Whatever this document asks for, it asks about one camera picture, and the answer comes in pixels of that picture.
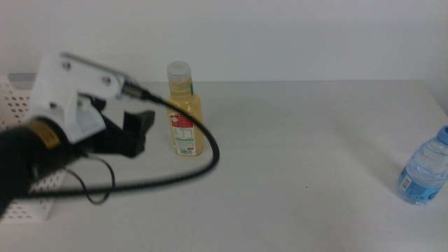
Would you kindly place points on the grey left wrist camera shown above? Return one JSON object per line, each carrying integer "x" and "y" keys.
{"x": 117, "y": 75}

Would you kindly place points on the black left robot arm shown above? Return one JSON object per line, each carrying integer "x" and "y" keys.
{"x": 24, "y": 154}

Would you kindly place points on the white perforated plastic basket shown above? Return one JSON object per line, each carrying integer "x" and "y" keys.
{"x": 31, "y": 213}

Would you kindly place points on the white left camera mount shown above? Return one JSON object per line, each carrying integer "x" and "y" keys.
{"x": 59, "y": 91}

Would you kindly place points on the yellow juice bottle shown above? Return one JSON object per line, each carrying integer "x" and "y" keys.
{"x": 185, "y": 105}

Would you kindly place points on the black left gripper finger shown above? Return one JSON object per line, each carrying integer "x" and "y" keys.
{"x": 96, "y": 101}
{"x": 138, "y": 122}

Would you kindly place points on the clear water bottle blue cap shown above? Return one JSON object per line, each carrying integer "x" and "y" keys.
{"x": 427, "y": 168}

